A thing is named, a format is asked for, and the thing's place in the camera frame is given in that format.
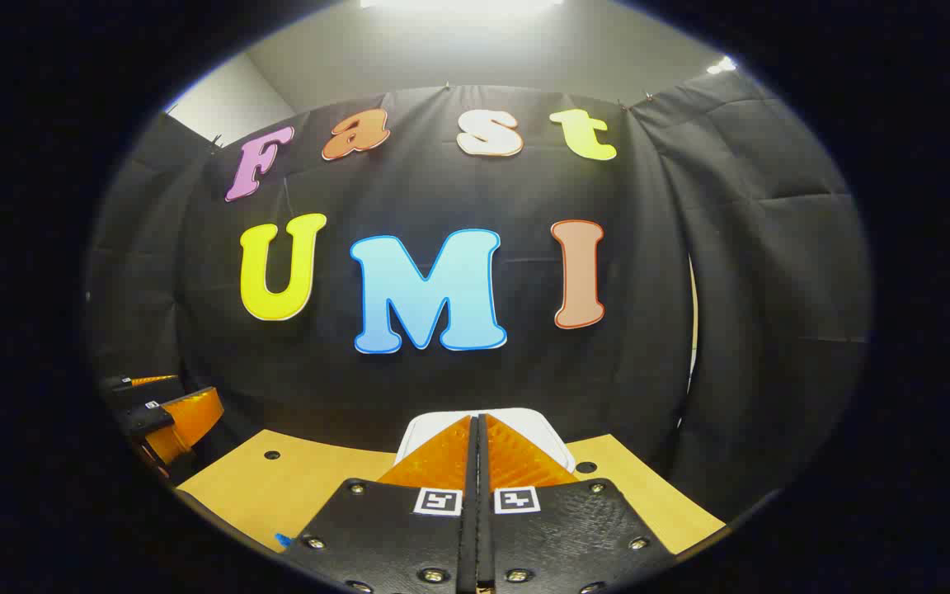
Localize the black backdrop cloth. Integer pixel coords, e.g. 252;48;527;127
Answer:
83;70;872;521

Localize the wooden desktop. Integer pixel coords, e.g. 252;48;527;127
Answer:
176;429;727;555

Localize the white desktop garbage bin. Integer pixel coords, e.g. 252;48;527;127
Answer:
395;408;576;475

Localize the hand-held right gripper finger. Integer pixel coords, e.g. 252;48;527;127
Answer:
479;415;678;594
281;415;477;594

